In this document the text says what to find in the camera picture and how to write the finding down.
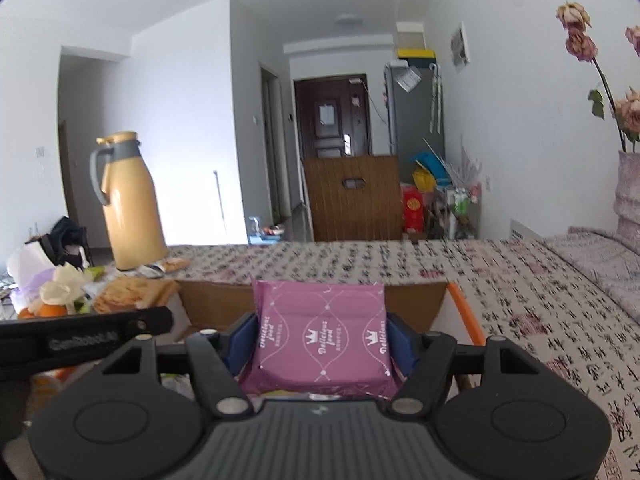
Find red gift box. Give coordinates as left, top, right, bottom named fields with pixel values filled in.
left=402, top=184, right=426, bottom=235

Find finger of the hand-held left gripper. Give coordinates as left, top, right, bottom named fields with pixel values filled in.
left=127, top=307, right=175, bottom=342

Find pink textured vase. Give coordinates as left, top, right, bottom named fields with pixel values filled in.
left=613, top=149, right=640, bottom=242

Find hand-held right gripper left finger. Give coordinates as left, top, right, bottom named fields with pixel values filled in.
left=101, top=311, right=259, bottom=419

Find pink snack packet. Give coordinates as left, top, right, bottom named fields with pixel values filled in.
left=238, top=279, right=401, bottom=401

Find pink patterned cloth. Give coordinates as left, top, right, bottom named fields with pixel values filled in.
left=542, top=227, right=640, bottom=327

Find white cracker snack packet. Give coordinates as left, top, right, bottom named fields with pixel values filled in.
left=92, top=278, right=179, bottom=314

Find pink dried grass bundle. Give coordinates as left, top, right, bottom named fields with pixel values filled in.
left=449, top=147, right=484, bottom=187

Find wire rack with bottles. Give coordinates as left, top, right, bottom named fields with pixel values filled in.
left=434, top=184, right=479, bottom=242

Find white umbrella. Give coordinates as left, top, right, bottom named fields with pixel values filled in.
left=428, top=62, right=444, bottom=134

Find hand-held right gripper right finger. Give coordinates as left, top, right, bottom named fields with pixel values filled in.
left=385, top=316, right=532, bottom=418

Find red cardboard box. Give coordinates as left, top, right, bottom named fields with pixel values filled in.
left=165, top=279, right=487, bottom=406

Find yellow thermos jug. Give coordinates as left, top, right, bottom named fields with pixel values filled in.
left=89, top=131, right=170, bottom=271

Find dried pink roses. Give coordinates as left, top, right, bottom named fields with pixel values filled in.
left=555, top=0, right=640, bottom=154

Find grey refrigerator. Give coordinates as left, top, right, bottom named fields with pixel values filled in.
left=383, top=59, right=446, bottom=162

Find cream artificial flower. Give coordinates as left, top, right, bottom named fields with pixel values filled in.
left=38, top=262, right=97, bottom=307

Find black backpack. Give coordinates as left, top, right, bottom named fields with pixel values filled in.
left=49, top=217, right=92, bottom=268

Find blue plastic item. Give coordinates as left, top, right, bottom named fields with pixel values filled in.
left=407, top=154, right=452, bottom=181

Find white plastic bag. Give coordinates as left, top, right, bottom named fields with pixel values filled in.
left=5, top=239, right=59, bottom=307

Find dark brown door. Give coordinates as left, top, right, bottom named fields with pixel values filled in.
left=293, top=73, right=374, bottom=161

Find wooden chair back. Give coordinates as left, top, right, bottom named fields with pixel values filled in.
left=302, top=154, right=404, bottom=242

